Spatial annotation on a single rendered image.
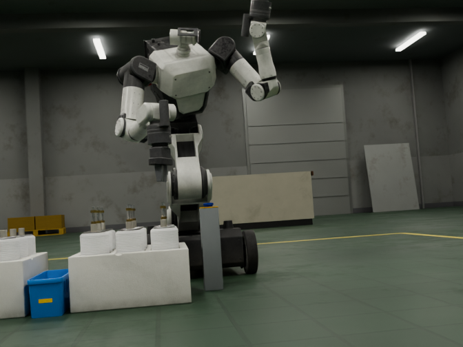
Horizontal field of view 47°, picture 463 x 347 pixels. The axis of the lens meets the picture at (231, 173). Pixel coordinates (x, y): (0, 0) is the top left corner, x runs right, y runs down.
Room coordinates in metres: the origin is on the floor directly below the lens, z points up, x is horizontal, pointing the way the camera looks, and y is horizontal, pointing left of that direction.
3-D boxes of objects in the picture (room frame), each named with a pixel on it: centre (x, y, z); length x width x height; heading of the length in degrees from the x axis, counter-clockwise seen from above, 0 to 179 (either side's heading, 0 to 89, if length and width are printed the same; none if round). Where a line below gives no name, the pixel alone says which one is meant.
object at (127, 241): (1.85, 0.36, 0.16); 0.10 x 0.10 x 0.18
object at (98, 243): (1.83, 0.48, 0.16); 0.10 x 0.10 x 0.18
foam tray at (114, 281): (1.96, 0.38, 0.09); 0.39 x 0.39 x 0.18; 7
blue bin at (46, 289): (1.85, 0.63, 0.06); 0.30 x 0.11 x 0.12; 8
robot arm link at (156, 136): (1.98, 0.26, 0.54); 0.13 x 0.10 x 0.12; 162
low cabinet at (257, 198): (8.49, -0.05, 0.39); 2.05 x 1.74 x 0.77; 98
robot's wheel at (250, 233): (2.51, -0.06, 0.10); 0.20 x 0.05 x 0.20; 8
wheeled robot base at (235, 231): (2.71, 0.24, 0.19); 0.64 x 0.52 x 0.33; 8
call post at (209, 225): (2.07, 0.10, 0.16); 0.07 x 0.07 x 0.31; 7
